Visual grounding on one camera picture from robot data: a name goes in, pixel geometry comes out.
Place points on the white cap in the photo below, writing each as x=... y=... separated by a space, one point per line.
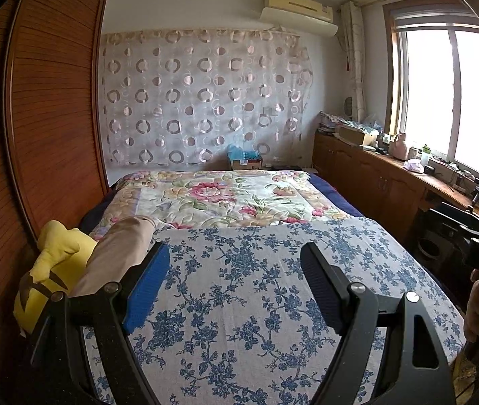
x=414 y=166

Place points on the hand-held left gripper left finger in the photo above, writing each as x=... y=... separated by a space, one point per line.
x=146 y=291

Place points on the yellow plush toy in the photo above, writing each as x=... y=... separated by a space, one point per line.
x=49 y=270

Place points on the floral quilt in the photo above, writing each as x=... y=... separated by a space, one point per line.
x=222 y=194

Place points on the sheer circle-pattern curtain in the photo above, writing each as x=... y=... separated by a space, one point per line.
x=201 y=97

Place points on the flat cardboard box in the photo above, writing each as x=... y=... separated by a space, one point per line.
x=357 y=136

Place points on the green-capped bottle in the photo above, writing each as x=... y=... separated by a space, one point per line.
x=425 y=155

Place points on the dark blue blanket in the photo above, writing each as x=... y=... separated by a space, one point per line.
x=336 y=196

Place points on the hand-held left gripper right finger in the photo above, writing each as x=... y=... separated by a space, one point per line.
x=324 y=287

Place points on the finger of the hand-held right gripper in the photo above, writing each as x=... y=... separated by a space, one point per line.
x=450 y=228
x=471 y=219

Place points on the pink jug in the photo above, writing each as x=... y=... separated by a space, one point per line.
x=398 y=147

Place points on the black round bin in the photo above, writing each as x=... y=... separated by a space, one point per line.
x=433 y=253

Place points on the beige printed t-shirt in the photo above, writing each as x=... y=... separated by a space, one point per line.
x=113 y=253

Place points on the window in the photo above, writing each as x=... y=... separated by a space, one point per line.
x=425 y=88

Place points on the pile of folded fabrics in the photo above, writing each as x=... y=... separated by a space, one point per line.
x=330 y=124

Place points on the wooden slatted wardrobe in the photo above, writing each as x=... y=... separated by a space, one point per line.
x=54 y=114

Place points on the patterned window curtain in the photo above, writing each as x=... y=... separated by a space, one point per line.
x=353 y=59

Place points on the wall air conditioner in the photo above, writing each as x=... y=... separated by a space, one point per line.
x=298 y=12

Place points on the blue floral bedsheet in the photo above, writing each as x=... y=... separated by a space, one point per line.
x=243 y=312

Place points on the long wooden cabinet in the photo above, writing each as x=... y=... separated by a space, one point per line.
x=366 y=177

